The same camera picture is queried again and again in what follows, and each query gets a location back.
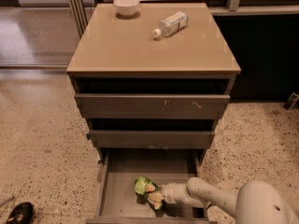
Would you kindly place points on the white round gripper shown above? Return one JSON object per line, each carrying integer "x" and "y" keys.
{"x": 169, "y": 192}

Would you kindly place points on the green rice chip bag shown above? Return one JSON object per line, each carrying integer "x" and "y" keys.
{"x": 140, "y": 188}

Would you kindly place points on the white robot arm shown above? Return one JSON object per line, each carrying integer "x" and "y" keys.
{"x": 257, "y": 202}

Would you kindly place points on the open bottom grey drawer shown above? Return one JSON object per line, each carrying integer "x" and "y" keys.
{"x": 120, "y": 204}

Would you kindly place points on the middle grey drawer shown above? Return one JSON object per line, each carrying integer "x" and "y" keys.
{"x": 152, "y": 139}

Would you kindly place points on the top grey drawer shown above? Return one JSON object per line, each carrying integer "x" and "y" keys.
{"x": 150, "y": 106}

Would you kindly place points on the grey drawer cabinet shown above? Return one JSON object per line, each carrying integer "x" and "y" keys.
{"x": 121, "y": 56}

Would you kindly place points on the black round floor object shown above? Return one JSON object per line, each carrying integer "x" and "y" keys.
{"x": 21, "y": 214}

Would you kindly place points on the clear plastic water bottle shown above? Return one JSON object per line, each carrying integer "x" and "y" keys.
{"x": 171, "y": 24}

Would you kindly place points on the small dark floor device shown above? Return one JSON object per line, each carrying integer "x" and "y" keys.
{"x": 291, "y": 102}

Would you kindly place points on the white ceramic bowl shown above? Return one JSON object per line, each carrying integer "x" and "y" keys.
{"x": 126, "y": 8}

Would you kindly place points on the metal window frame post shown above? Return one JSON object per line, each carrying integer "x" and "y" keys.
{"x": 79, "y": 15}

